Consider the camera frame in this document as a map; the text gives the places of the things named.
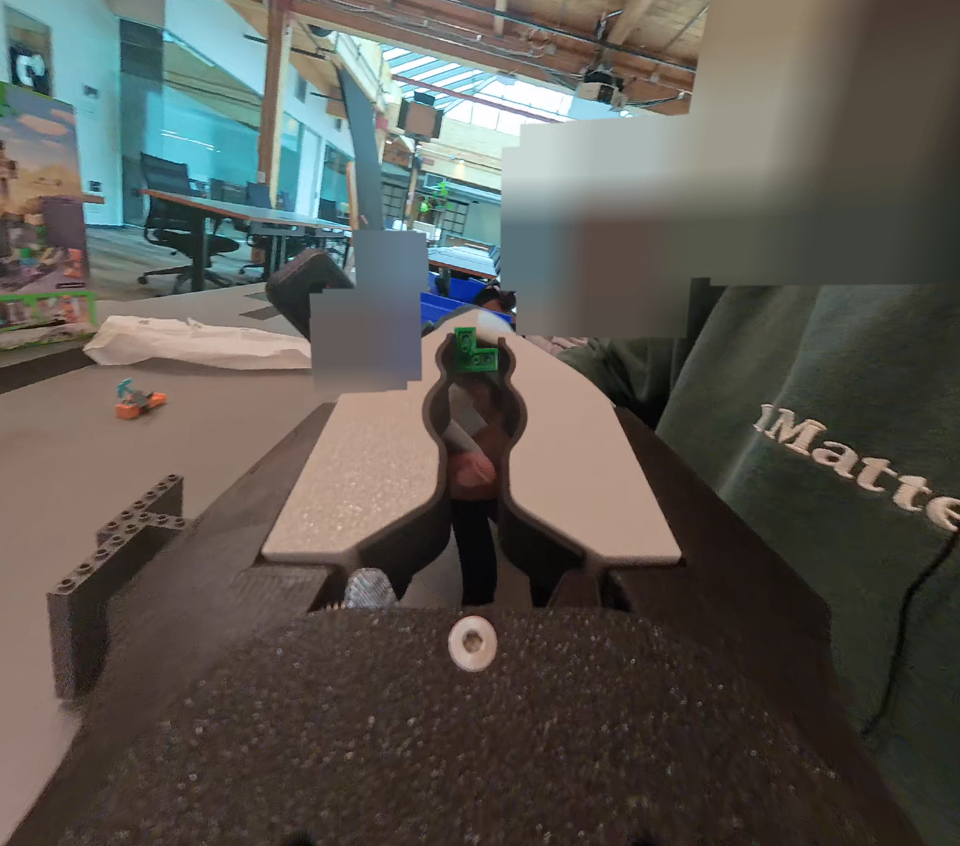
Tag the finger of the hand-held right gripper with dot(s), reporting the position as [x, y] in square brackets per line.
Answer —
[466, 429]
[495, 328]

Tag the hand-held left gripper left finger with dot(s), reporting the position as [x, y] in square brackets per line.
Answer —
[360, 478]

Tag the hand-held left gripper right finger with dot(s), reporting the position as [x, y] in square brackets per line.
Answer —
[592, 478]

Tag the ceiling mounted device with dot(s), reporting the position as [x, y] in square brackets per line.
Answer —
[604, 88]

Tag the green toy set box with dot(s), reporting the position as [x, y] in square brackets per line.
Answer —
[45, 223]

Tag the black office chair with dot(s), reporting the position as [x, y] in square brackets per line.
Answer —
[176, 215]

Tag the green corner brick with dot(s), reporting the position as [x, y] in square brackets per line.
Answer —
[465, 358]

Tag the grey brick wall assembly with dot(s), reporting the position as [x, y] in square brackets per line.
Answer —
[75, 621]

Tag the blue plastic bin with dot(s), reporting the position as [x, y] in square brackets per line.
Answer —
[450, 309]

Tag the grey desk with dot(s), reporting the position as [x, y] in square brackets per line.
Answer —
[75, 441]

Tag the long background table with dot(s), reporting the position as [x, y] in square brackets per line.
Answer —
[262, 215]

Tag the wall picture frame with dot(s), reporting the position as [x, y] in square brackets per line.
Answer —
[30, 58]

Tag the person's right hand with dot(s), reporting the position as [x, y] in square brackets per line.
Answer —
[472, 474]

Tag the orange toy minifigure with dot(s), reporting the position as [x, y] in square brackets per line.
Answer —
[135, 407]

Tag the white paper bag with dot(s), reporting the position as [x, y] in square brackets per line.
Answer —
[195, 343]

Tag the person's upper body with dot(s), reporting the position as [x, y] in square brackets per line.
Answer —
[825, 373]

